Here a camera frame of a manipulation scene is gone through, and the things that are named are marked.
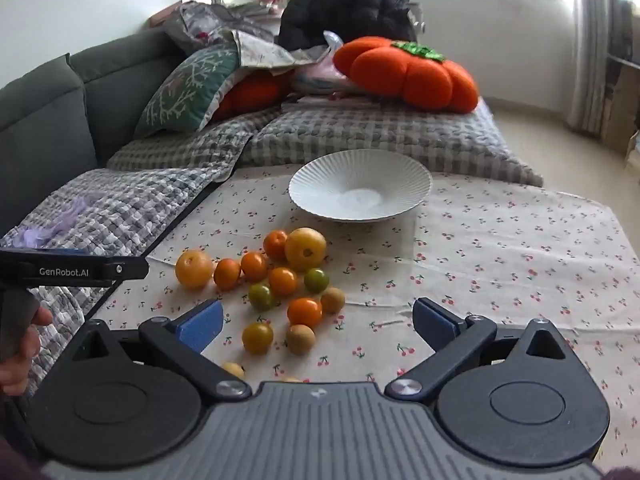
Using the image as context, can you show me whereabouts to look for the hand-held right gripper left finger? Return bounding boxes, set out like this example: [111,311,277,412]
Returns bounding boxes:
[72,298,253,404]

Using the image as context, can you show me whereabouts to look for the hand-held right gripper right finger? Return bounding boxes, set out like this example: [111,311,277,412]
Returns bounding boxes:
[384,297,571,404]

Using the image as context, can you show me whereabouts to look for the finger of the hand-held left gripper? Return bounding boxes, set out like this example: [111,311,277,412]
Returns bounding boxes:
[102,256,150,282]

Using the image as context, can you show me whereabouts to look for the large yellow orange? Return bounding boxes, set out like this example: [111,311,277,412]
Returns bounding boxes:
[284,227,328,272]
[175,250,215,290]

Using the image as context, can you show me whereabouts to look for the small orange tangerine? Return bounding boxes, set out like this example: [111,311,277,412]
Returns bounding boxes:
[287,297,323,328]
[240,252,269,282]
[268,266,299,297]
[263,230,290,262]
[213,258,242,291]

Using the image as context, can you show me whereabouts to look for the yellow-green tangerine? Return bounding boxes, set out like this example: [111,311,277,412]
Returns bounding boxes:
[242,322,274,355]

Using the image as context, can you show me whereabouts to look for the green tangerine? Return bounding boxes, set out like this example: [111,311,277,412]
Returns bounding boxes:
[248,283,275,312]
[304,268,329,294]

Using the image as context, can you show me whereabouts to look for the white ribbed plate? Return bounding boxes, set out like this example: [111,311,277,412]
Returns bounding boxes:
[288,150,433,224]

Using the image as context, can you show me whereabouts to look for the person's left hand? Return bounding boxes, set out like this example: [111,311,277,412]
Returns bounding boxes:
[0,305,54,397]

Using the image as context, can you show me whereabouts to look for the purple cloth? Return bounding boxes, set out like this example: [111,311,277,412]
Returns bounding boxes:
[10,195,91,251]

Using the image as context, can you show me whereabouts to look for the grey checked blanket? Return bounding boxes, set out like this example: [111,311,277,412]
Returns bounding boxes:
[0,107,301,396]

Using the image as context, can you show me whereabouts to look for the cherry print tablecloth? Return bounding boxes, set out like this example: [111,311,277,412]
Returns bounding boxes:
[92,162,633,461]

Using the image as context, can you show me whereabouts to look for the grey-green sofa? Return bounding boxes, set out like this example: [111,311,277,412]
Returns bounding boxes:
[0,27,186,236]

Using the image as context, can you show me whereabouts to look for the green branch pattern pillow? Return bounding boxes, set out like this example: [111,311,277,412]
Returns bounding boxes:
[134,45,251,138]

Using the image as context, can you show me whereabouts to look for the grey checked mattress pad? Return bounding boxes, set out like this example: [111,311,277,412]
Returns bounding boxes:
[240,95,545,188]

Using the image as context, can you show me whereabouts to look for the plain orange cushion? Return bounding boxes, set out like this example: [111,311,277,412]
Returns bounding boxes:
[212,70,296,122]

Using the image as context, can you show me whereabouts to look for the orange pumpkin shaped cushion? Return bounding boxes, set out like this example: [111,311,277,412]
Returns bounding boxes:
[332,36,479,113]

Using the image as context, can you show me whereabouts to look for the beige floral cloth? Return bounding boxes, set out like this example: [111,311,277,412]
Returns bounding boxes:
[220,30,331,68]

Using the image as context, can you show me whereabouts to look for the grey patterned cloth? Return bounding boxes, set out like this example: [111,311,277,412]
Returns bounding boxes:
[165,1,281,56]

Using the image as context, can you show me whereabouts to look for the translucent plastic bag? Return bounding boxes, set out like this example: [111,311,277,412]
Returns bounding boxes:
[292,30,351,93]

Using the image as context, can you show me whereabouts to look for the wooden desk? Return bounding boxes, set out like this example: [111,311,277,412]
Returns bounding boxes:
[602,55,640,161]

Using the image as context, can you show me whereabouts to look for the grey curtain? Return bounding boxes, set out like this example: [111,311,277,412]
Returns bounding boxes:
[565,0,626,133]

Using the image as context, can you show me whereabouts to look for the black puffer jacket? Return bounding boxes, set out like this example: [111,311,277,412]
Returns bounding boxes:
[277,0,416,53]

